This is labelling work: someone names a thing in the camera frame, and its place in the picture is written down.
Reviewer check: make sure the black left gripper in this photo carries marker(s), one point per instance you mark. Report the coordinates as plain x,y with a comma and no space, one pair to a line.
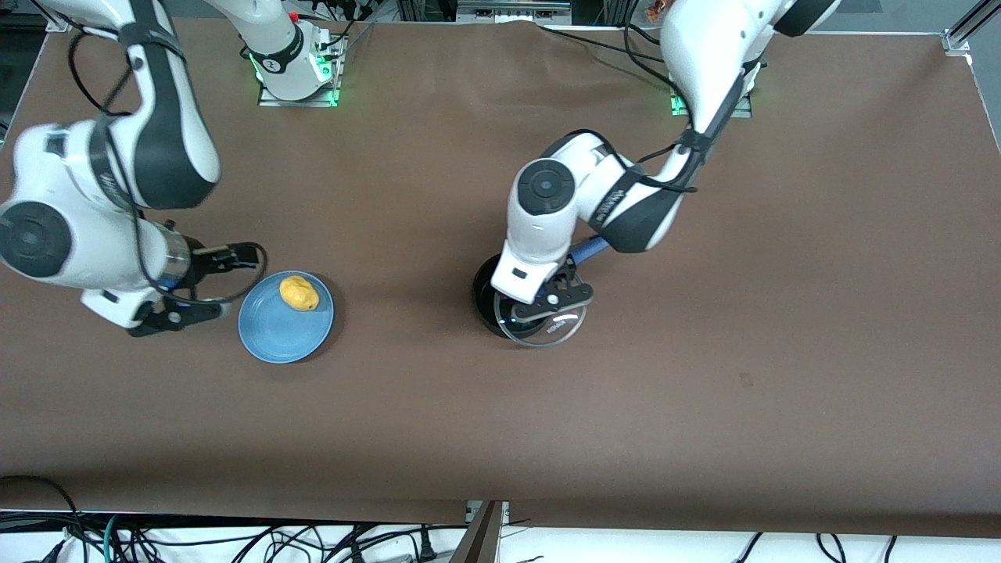
505,308

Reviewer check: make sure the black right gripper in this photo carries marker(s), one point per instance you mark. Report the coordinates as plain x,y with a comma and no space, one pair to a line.
206,262

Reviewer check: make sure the glass lid with blue knob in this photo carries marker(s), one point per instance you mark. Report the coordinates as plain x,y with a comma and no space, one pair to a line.
559,332

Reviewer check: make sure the yellow potato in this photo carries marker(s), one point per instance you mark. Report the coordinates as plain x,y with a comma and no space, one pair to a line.
299,293

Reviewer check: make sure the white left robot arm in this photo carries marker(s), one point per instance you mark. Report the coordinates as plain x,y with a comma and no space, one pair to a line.
704,47

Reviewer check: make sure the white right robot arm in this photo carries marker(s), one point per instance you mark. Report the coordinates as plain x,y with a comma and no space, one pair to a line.
47,164

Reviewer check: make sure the blue round plate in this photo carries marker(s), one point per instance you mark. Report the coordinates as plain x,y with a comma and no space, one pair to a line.
274,332

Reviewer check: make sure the brown table cloth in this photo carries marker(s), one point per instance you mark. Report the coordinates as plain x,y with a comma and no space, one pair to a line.
626,407

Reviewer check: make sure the dark wooden table beam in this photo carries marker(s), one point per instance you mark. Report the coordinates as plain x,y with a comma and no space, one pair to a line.
477,539

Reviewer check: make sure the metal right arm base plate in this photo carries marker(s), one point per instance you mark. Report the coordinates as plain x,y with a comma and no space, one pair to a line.
328,74

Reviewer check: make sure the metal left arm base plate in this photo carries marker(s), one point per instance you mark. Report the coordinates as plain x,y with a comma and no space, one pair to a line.
747,105

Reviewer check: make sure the aluminium frame rail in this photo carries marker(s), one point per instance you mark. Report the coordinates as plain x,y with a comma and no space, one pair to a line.
512,11

